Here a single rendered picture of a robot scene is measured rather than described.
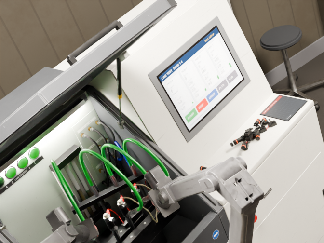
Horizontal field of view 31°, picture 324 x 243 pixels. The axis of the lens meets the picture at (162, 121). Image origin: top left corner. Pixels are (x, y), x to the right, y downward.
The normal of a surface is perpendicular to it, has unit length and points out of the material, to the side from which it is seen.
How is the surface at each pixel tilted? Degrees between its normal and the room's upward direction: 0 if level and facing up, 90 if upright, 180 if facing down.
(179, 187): 82
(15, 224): 90
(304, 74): 0
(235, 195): 42
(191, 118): 76
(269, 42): 0
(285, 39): 0
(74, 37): 90
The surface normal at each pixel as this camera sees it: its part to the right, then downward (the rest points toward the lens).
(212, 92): 0.59, 0.00
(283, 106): -0.33, -0.78
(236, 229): -0.76, 0.50
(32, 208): 0.69, 0.18
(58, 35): 0.49, 0.34
